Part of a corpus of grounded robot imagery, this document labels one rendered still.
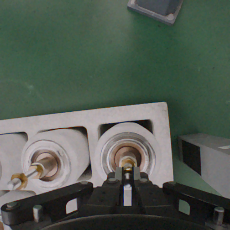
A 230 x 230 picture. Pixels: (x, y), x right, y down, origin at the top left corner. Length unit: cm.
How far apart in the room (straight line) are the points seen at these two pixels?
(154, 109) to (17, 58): 46
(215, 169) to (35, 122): 32
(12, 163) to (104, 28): 43
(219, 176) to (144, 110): 16
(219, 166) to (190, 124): 24
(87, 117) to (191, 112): 31
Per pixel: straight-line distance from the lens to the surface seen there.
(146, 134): 25
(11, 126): 39
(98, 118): 32
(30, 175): 23
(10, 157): 33
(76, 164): 27
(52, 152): 27
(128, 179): 16
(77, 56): 54
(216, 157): 31
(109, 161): 25
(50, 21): 62
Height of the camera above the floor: 49
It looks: 86 degrees down
